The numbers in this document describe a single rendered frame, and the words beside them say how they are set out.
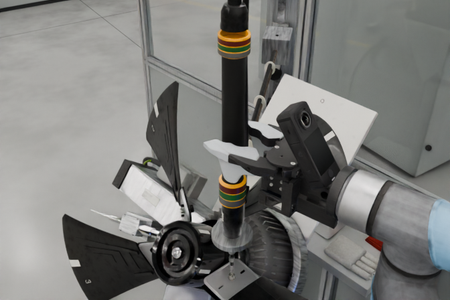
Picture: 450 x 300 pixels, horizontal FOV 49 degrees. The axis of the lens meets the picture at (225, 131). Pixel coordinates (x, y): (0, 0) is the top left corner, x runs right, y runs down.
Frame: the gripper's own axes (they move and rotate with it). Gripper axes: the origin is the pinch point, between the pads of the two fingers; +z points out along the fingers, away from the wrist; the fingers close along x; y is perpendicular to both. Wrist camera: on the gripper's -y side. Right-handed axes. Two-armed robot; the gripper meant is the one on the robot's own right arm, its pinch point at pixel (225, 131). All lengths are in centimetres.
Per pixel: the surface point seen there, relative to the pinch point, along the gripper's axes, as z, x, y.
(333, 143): -10.2, 17.6, 7.6
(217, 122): 65, 83, 64
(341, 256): -6, 46, 62
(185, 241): 7.6, -1.9, 25.9
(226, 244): -2.7, -3.1, 19.5
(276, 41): 23, 52, 8
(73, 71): 302, 185, 151
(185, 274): 4.8, -5.4, 29.7
